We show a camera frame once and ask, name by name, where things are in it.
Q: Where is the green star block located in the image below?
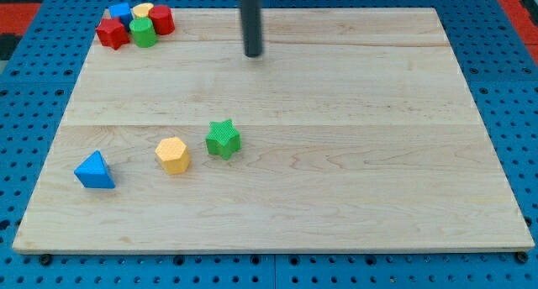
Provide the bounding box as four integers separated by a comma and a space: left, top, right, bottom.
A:
205, 119, 242, 160

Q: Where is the red star block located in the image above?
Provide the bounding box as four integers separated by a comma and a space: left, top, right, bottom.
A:
95, 17, 130, 50

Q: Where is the light wooden board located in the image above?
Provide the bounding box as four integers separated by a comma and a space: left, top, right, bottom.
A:
13, 8, 535, 255

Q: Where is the yellow hexagon block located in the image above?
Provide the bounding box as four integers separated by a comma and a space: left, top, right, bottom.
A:
155, 137, 191, 175

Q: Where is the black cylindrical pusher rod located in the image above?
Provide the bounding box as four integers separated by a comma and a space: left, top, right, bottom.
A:
239, 0, 263, 58

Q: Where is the red cylinder block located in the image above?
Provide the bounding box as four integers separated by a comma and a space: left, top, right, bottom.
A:
148, 5, 175, 35

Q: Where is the green cylinder block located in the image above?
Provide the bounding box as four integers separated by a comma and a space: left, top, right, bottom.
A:
129, 17, 157, 48

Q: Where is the blue triangle block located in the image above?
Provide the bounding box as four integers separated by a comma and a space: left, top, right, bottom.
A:
74, 150, 115, 189

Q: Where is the yellow cylinder block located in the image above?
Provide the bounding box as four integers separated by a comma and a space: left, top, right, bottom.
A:
132, 3, 154, 18

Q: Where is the blue cube block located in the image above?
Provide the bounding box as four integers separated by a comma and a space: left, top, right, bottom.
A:
108, 3, 133, 33

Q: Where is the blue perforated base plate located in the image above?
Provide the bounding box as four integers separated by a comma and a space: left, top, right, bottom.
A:
1, 0, 537, 288

